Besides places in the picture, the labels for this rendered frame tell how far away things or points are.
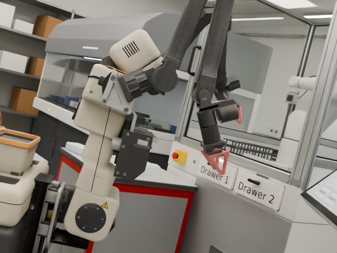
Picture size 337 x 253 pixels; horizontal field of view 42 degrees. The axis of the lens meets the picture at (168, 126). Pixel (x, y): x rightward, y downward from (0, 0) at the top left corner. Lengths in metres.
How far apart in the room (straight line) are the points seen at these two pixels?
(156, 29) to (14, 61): 2.94
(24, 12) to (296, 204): 4.76
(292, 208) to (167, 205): 0.70
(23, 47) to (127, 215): 4.11
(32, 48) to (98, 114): 4.63
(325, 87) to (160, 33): 1.34
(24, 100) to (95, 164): 4.18
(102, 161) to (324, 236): 1.14
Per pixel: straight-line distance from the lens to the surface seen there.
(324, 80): 2.01
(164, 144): 3.11
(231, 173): 2.27
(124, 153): 1.49
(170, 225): 2.45
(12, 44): 6.04
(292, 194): 2.02
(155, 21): 2.97
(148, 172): 2.40
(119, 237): 2.31
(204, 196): 2.44
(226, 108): 1.41
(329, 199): 1.46
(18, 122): 6.17
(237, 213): 2.24
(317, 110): 2.00
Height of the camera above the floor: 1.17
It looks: 3 degrees down
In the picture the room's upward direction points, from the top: 14 degrees clockwise
